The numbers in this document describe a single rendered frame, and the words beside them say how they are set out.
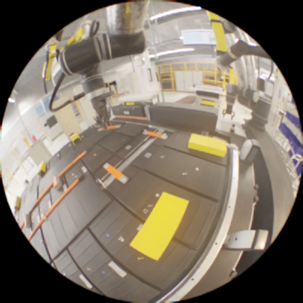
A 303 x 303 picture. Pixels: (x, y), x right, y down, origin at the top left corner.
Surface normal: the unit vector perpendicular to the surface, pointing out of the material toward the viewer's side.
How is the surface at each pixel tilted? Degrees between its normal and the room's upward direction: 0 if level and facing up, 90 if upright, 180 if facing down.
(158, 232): 0
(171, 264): 0
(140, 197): 0
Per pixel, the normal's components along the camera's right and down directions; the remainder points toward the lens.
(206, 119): -0.58, 0.60
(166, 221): -0.15, -0.74
